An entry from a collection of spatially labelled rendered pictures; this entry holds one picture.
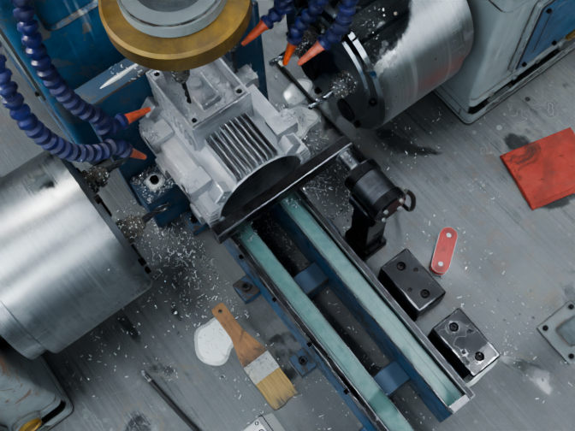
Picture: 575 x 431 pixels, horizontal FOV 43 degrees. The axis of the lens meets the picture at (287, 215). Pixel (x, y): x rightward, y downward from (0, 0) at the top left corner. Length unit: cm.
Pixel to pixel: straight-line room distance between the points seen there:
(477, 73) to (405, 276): 37
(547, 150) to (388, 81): 44
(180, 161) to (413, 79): 37
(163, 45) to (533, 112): 83
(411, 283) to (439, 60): 36
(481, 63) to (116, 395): 82
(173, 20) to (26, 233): 34
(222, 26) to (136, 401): 66
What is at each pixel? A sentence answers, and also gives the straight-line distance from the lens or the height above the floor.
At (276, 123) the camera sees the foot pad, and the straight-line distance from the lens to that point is 108.
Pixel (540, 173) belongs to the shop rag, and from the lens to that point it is 140.
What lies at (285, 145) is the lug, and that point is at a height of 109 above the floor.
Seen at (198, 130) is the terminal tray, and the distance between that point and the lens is 102.
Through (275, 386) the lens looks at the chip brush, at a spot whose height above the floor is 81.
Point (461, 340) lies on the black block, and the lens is 120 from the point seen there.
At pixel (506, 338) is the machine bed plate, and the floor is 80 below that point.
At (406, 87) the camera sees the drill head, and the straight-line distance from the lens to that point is 112.
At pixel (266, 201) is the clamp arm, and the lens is 107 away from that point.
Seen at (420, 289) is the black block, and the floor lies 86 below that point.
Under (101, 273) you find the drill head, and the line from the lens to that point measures 99.
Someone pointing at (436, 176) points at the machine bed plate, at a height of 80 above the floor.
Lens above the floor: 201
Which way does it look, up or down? 67 degrees down
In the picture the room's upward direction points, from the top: 5 degrees counter-clockwise
